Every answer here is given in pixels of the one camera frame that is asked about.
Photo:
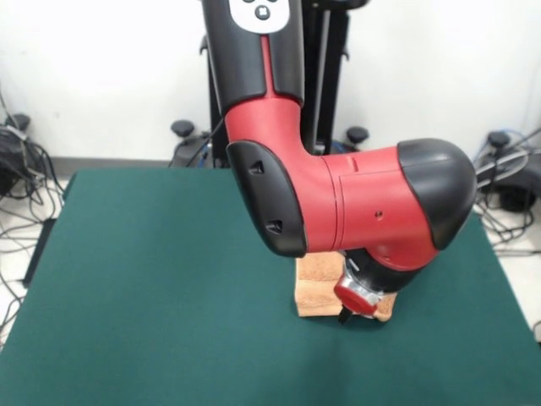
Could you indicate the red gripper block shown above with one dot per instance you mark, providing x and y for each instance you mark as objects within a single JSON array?
[{"x": 353, "y": 302}]

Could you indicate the tan terry towel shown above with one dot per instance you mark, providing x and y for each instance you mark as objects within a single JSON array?
[{"x": 317, "y": 292}]

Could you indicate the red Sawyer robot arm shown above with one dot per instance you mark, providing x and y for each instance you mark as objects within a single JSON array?
[{"x": 359, "y": 211}]

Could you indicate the gray floor leg black knob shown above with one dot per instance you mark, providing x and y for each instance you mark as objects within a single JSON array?
[
  {"x": 511, "y": 186},
  {"x": 10, "y": 169}
]

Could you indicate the dark green table cloth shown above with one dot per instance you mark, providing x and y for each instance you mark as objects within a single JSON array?
[{"x": 127, "y": 296}]

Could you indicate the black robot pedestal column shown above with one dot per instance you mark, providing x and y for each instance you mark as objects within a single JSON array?
[{"x": 334, "y": 63}]

